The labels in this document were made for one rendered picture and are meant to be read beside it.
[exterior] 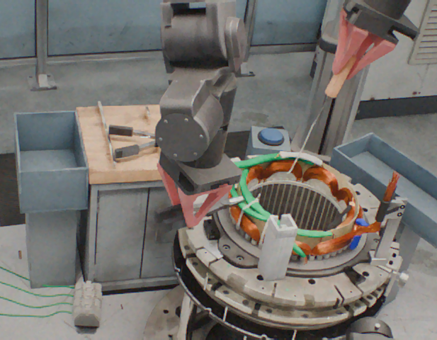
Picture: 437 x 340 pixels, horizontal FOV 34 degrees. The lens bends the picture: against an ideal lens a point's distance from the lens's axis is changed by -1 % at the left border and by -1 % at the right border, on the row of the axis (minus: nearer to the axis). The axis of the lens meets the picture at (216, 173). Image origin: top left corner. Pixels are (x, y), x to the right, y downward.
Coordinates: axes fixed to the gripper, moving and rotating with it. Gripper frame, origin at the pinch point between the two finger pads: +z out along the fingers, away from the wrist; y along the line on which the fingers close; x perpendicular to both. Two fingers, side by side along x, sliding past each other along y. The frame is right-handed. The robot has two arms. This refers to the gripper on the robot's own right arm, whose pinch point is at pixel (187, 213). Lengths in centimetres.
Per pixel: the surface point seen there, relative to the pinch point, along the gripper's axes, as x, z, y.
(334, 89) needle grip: 19.5, -15.1, 0.3
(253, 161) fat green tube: 16.0, 0.9, -7.5
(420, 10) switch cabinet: 210, 52, -135
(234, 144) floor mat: 128, 111, -142
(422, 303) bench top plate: 58, 37, 5
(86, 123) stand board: 3.9, 10.4, -37.1
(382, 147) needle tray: 51, 10, -13
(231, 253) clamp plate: 6.4, 6.6, 3.0
